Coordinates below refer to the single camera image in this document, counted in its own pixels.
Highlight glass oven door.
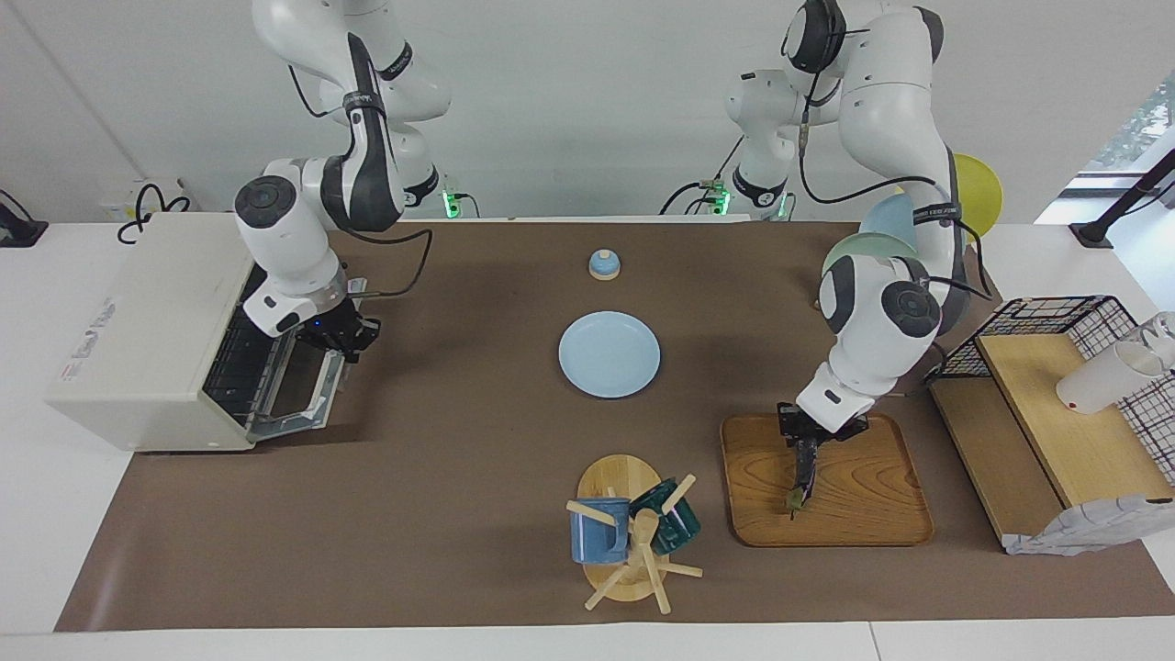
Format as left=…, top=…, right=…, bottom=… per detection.
left=246, top=347, right=348, bottom=434

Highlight dark purple eggplant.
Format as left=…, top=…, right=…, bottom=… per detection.
left=787, top=439, right=821, bottom=517

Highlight light blue round plate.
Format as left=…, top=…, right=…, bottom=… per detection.
left=558, top=311, right=662, bottom=399

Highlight beige toaster oven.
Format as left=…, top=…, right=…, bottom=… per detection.
left=46, top=213, right=350, bottom=453

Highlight wooden serving tray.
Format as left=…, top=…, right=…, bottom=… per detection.
left=721, top=413, right=934, bottom=549

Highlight dark green mug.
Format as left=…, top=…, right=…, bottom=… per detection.
left=629, top=477, right=702, bottom=557

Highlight brown table mat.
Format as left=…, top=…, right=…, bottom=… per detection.
left=55, top=220, right=1175, bottom=633

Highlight pale green plate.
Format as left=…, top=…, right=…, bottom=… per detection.
left=822, top=231, right=921, bottom=278

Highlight wooden mug tree stand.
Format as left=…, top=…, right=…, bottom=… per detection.
left=565, top=454, right=704, bottom=614

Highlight light blue racked plate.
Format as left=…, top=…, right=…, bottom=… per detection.
left=858, top=193, right=919, bottom=253

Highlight wooden stepped shelf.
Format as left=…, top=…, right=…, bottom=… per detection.
left=929, top=332, right=1175, bottom=552

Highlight blue mug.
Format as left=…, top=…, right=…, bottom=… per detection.
left=569, top=496, right=634, bottom=566

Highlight white cup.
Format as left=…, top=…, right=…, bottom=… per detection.
left=1056, top=340, right=1160, bottom=416

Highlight white marbled shelf panel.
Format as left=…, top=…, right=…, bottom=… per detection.
left=1005, top=494, right=1175, bottom=557

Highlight yellow plate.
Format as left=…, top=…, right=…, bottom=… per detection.
left=950, top=153, right=1004, bottom=241

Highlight clear glass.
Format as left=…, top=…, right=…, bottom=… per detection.
left=1138, top=312, right=1175, bottom=368

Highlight black table clamp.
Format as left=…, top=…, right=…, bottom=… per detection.
left=0, top=188, right=49, bottom=249

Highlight black angled stand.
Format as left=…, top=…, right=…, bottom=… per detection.
left=1069, top=147, right=1175, bottom=251

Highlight metal oven wire rack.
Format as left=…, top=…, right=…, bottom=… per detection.
left=204, top=298, right=297, bottom=419

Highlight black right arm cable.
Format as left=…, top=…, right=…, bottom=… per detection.
left=344, top=225, right=434, bottom=300

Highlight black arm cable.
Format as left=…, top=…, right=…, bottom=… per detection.
left=797, top=28, right=997, bottom=304
left=344, top=225, right=434, bottom=300

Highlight black outlet cable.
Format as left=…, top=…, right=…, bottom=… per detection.
left=117, top=183, right=194, bottom=245

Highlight black wire basket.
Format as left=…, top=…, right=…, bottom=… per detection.
left=936, top=294, right=1175, bottom=483

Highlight white wall outlet box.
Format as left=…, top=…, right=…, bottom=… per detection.
left=99, top=177, right=199, bottom=223

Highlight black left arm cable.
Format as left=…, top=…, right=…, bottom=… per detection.
left=797, top=28, right=997, bottom=304

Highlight black base cables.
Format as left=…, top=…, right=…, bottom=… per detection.
left=661, top=136, right=746, bottom=218

